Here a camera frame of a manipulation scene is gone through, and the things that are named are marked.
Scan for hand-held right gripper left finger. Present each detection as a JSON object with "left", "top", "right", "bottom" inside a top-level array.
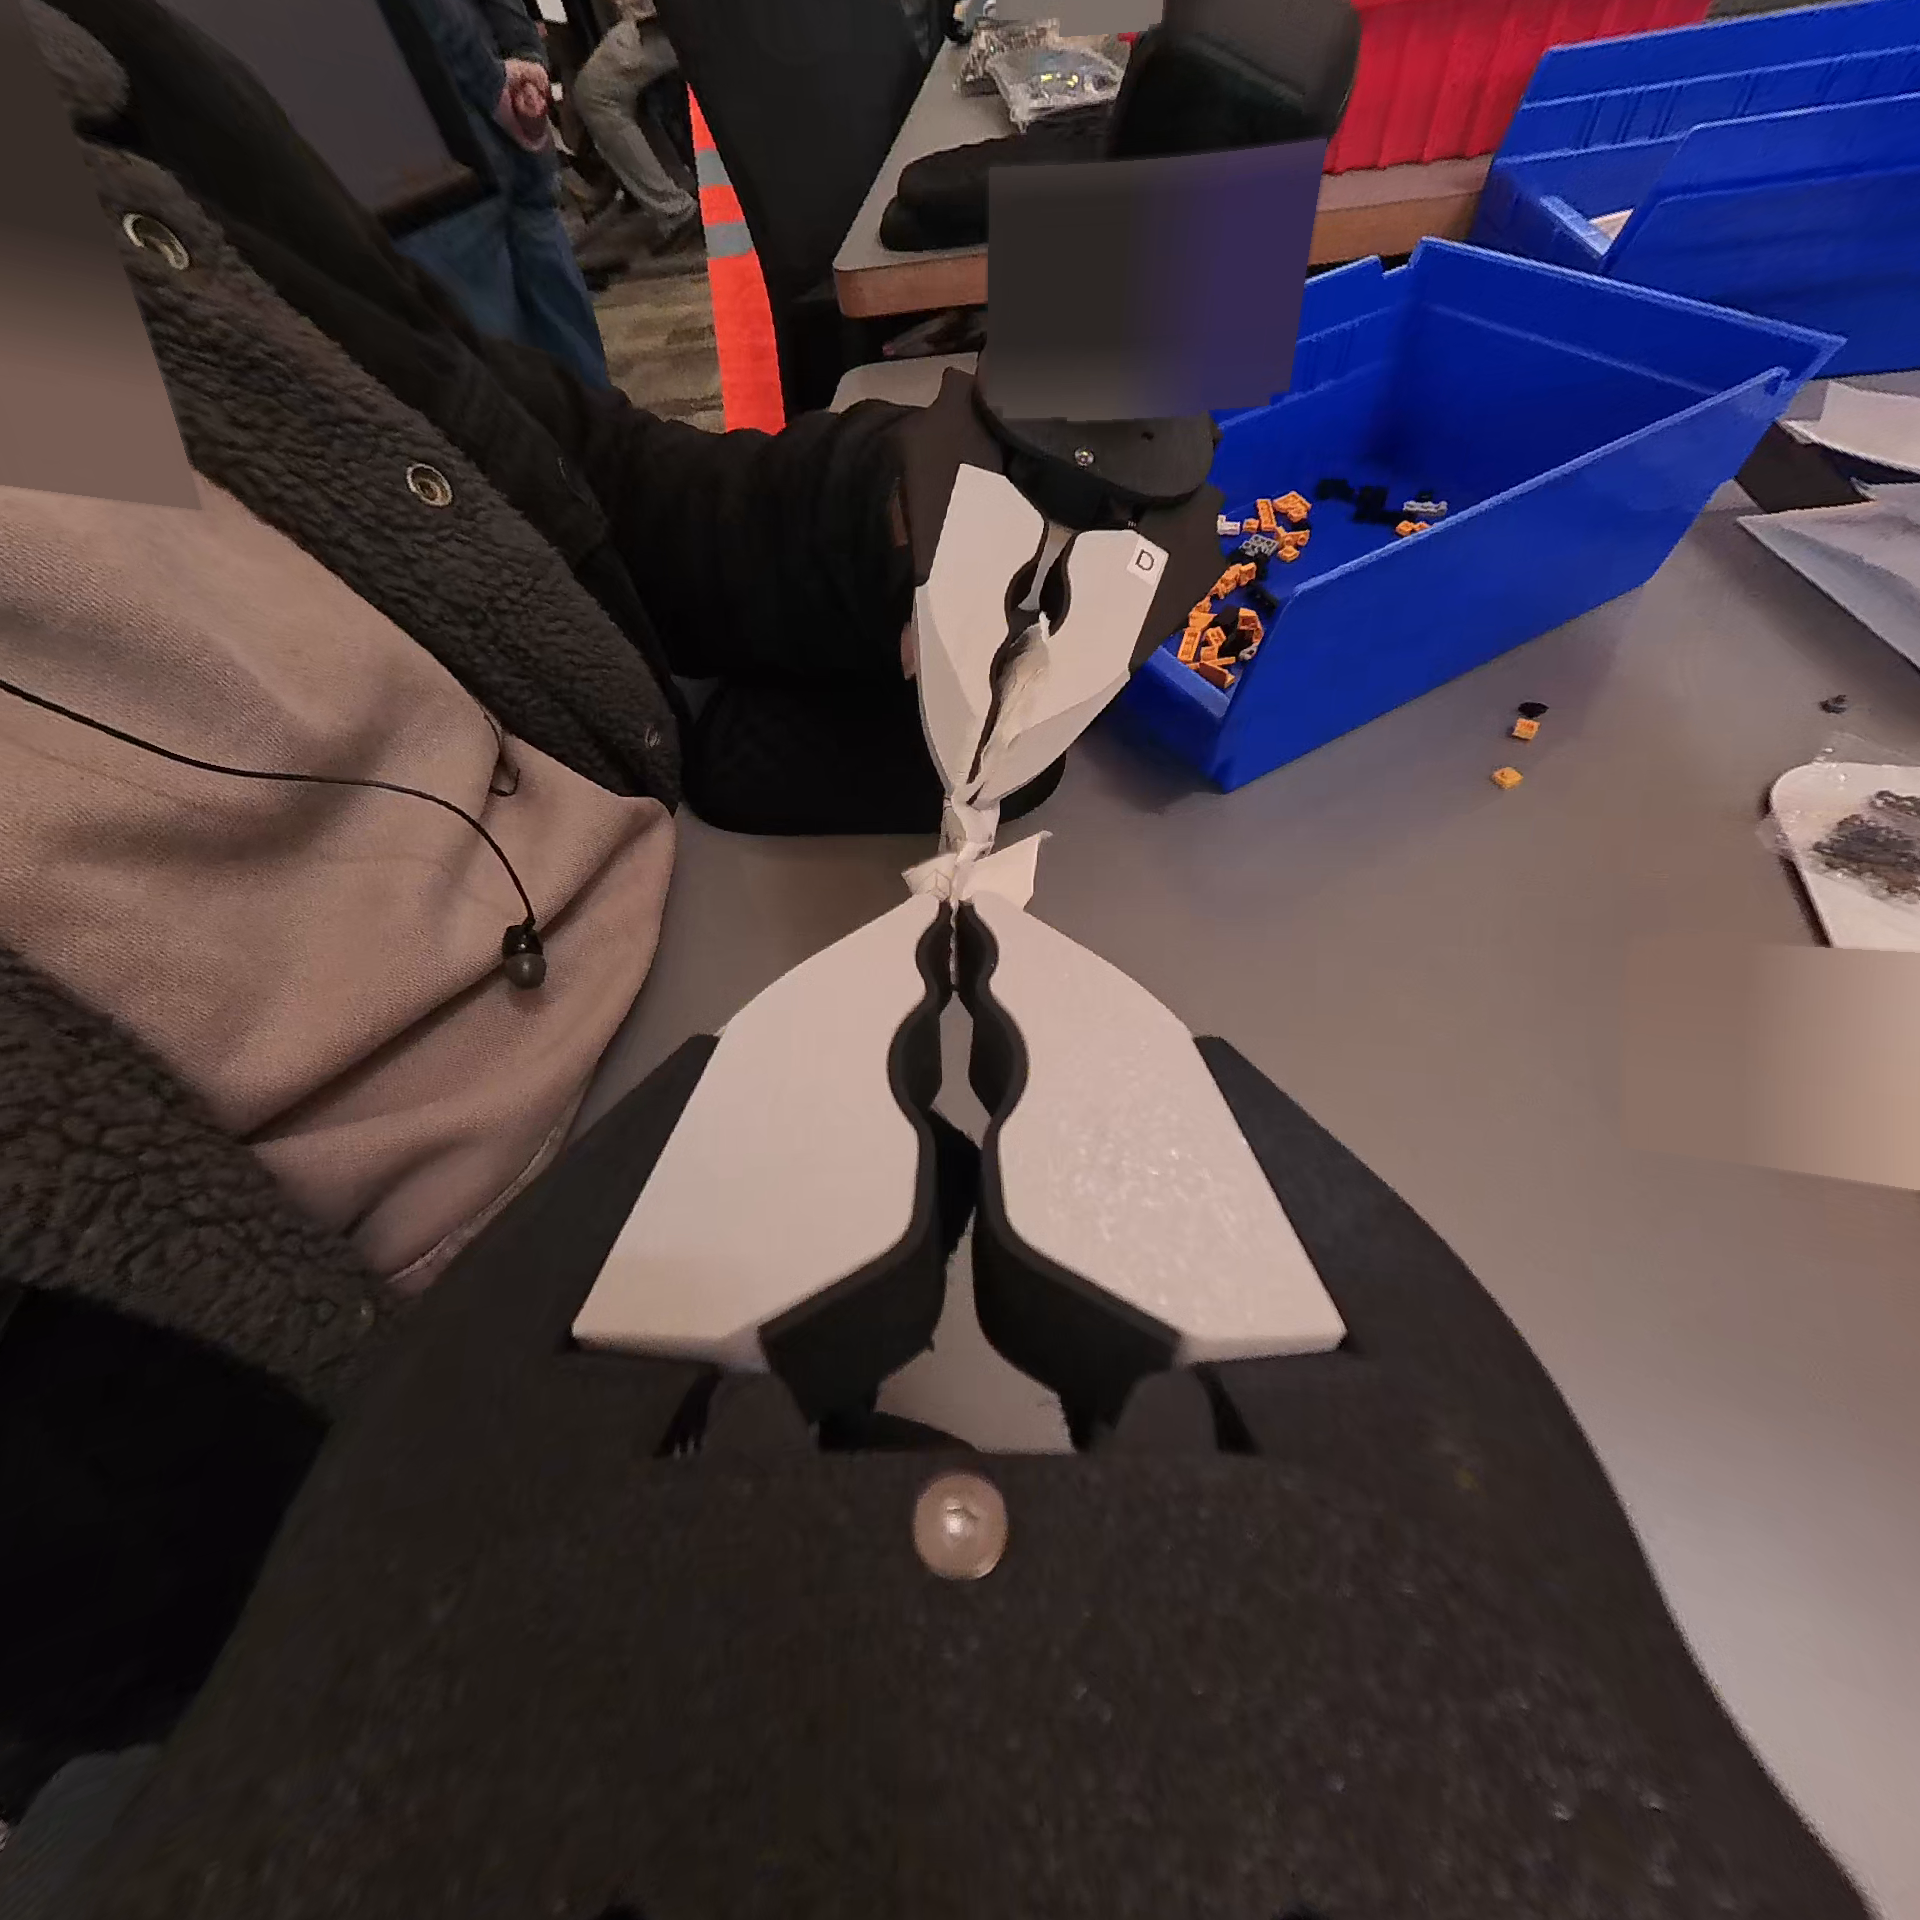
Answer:
[{"left": 570, "top": 895, "right": 961, "bottom": 1422}]

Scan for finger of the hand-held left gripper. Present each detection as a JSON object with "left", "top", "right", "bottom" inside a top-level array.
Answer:
[
  {"left": 966, "top": 520, "right": 1167, "bottom": 805},
  {"left": 911, "top": 461, "right": 1049, "bottom": 775}
]

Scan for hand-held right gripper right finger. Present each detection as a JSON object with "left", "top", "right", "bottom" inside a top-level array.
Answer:
[{"left": 957, "top": 903, "right": 1348, "bottom": 1444}]

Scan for clear plastic lego bag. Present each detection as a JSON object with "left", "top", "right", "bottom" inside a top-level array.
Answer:
[{"left": 900, "top": 597, "right": 1051, "bottom": 920}]

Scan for person's left forearm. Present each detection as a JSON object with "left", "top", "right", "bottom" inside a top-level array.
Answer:
[{"left": 495, "top": 336, "right": 963, "bottom": 837}]

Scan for pile of orange black legos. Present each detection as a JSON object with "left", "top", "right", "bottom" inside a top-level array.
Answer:
[{"left": 1178, "top": 478, "right": 1455, "bottom": 695}]

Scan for black padded wrist rest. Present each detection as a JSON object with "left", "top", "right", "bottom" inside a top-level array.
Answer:
[{"left": 879, "top": 127, "right": 1113, "bottom": 251}]

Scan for grey wood-edged table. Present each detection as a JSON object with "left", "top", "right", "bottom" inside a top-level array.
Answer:
[{"left": 833, "top": 41, "right": 1502, "bottom": 319}]

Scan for orange traffic cone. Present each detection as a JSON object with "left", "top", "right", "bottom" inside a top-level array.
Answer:
[{"left": 681, "top": 83, "right": 788, "bottom": 437}]

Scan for clear bags of small parts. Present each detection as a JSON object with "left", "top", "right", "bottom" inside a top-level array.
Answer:
[{"left": 951, "top": 15, "right": 1135, "bottom": 127}]

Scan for blue plastic bin with legos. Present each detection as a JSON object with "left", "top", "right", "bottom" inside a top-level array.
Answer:
[{"left": 1117, "top": 237, "right": 1847, "bottom": 792}]

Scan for red plastic bin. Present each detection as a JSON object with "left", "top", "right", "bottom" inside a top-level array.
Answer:
[{"left": 1329, "top": 0, "right": 1713, "bottom": 173}]

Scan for beige hoodie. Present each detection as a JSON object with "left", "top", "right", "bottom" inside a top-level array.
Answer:
[{"left": 0, "top": 478, "right": 681, "bottom": 1295}]

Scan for dark fleece jacket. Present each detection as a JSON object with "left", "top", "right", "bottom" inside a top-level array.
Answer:
[{"left": 0, "top": 0, "right": 695, "bottom": 1420}]

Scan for white paper bag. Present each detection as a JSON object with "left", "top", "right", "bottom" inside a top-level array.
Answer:
[
  {"left": 1739, "top": 487, "right": 1920, "bottom": 671},
  {"left": 1777, "top": 375, "right": 1920, "bottom": 489}
]

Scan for plastic bag of black parts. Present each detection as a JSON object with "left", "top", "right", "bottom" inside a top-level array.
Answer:
[{"left": 1758, "top": 757, "right": 1920, "bottom": 951}]

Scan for black earphone with cable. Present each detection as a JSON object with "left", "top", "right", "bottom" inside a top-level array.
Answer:
[{"left": 0, "top": 673, "right": 550, "bottom": 991}]

